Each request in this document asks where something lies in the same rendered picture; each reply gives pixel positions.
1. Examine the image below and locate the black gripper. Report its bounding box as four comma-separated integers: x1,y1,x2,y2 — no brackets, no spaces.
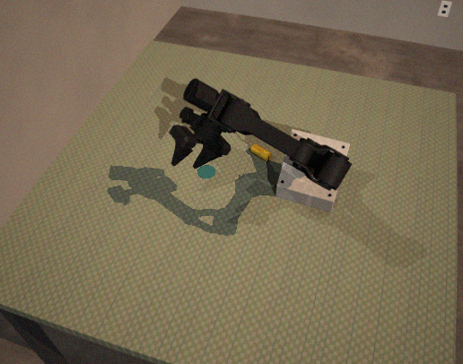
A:
170,112,231,169

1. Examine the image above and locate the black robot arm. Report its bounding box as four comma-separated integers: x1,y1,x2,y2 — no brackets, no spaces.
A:
179,78,352,191

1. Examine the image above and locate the cyan circle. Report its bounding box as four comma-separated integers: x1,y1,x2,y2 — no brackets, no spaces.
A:
197,165,216,178

